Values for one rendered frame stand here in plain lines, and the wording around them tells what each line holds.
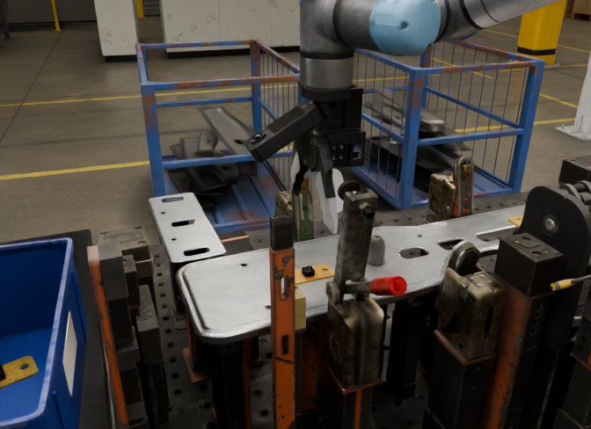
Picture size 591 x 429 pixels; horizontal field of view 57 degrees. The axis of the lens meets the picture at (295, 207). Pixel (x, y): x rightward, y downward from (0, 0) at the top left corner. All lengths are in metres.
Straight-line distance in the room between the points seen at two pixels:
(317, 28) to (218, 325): 0.43
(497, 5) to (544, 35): 7.67
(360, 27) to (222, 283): 0.45
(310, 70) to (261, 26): 8.09
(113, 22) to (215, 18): 1.46
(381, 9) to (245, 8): 8.11
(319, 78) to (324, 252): 0.34
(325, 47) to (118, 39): 7.87
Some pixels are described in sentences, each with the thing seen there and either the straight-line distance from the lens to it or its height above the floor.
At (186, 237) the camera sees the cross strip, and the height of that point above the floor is 1.00.
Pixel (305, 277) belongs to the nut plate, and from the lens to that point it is 0.89.
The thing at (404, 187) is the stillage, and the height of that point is 0.31.
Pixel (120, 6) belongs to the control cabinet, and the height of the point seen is 0.76.
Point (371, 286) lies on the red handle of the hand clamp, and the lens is 0.67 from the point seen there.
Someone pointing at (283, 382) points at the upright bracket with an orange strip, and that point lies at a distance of 0.79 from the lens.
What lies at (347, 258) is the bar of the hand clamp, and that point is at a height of 1.12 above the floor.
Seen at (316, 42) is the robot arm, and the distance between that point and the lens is 0.74.
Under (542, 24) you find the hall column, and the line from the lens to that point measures 8.34.
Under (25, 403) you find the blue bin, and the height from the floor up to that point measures 1.03.
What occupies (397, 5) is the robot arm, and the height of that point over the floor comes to 1.43.
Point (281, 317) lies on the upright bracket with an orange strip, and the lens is 0.71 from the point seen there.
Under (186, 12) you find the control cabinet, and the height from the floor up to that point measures 0.65.
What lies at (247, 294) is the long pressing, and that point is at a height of 1.00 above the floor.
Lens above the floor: 1.49
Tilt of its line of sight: 25 degrees down
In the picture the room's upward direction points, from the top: straight up
